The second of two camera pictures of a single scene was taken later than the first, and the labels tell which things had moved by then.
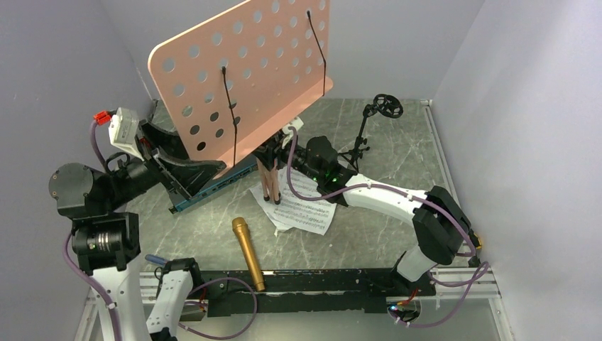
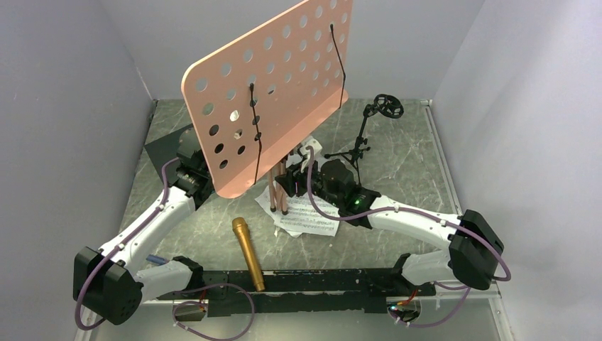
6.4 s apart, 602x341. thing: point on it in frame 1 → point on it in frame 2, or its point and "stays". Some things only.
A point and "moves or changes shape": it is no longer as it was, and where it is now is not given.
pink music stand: x=236 y=80 moves or changes shape
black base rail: x=228 y=293 stays
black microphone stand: x=388 y=106 stays
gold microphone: x=241 y=226 stays
